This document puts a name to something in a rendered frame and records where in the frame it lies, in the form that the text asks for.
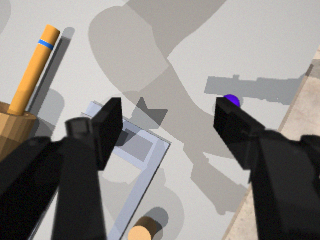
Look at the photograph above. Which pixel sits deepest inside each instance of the orange bar with blue band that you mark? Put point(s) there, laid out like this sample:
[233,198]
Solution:
[34,70]

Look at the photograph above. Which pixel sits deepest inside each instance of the grey rack with two v-shaped cradles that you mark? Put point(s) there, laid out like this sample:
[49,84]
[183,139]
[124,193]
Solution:
[141,149]

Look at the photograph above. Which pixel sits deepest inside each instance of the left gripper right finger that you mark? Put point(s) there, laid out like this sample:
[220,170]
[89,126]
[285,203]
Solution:
[286,205]

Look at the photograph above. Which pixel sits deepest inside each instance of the purple ball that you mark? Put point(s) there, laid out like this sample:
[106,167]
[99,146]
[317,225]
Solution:
[233,98]

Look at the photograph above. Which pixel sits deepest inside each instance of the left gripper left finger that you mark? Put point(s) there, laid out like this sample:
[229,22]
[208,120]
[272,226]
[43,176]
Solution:
[31,173]

